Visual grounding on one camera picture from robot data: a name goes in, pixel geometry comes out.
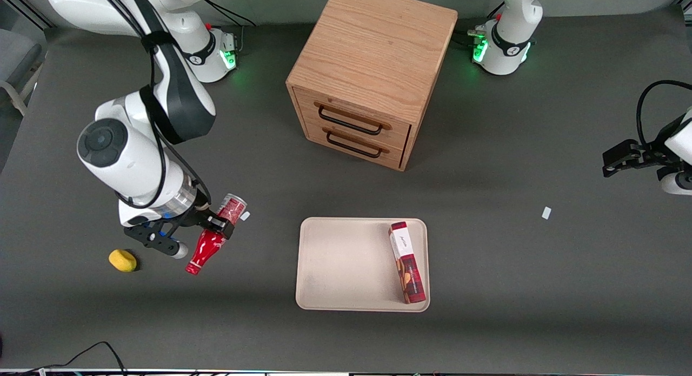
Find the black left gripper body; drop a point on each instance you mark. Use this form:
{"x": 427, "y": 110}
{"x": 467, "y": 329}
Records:
{"x": 650, "y": 152}

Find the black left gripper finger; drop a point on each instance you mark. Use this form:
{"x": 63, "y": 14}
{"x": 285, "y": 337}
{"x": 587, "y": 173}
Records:
{"x": 627, "y": 167}
{"x": 621, "y": 150}

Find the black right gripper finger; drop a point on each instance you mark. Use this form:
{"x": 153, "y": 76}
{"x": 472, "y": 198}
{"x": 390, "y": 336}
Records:
{"x": 220, "y": 228}

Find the red coke bottle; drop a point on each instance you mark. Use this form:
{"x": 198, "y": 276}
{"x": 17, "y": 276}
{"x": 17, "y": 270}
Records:
{"x": 205, "y": 249}

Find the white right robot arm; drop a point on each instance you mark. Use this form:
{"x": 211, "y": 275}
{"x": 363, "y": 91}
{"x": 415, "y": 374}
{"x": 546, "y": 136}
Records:
{"x": 124, "y": 159}

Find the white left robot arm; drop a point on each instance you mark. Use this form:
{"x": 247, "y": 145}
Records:
{"x": 508, "y": 35}

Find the beige plastic tray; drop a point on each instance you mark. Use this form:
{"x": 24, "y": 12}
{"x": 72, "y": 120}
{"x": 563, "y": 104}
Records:
{"x": 346, "y": 268}

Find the yellow lemon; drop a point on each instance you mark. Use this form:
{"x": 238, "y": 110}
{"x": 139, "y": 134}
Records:
{"x": 122, "y": 261}

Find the small white paper scrap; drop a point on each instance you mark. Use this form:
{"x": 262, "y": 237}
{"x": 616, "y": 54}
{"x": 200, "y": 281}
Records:
{"x": 546, "y": 213}

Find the wooden drawer front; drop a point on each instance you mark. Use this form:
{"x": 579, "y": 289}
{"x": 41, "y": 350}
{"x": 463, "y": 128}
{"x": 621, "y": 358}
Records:
{"x": 351, "y": 149}
{"x": 357, "y": 113}

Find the red tartan cookie box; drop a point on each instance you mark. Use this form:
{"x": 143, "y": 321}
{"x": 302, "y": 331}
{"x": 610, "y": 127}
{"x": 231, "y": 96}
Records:
{"x": 408, "y": 268}

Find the grey chair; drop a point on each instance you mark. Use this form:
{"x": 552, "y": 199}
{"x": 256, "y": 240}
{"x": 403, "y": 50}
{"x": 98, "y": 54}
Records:
{"x": 16, "y": 57}

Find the wooden drawer cabinet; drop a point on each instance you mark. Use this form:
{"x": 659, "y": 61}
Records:
{"x": 378, "y": 46}

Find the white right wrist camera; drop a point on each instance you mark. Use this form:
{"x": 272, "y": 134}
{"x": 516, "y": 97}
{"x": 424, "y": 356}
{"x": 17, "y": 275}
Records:
{"x": 180, "y": 250}

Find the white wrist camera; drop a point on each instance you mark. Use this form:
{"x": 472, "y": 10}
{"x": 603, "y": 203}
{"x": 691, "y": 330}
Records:
{"x": 180, "y": 250}
{"x": 676, "y": 182}

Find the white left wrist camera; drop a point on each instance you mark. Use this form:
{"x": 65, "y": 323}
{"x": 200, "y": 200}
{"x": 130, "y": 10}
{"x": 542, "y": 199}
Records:
{"x": 676, "y": 182}

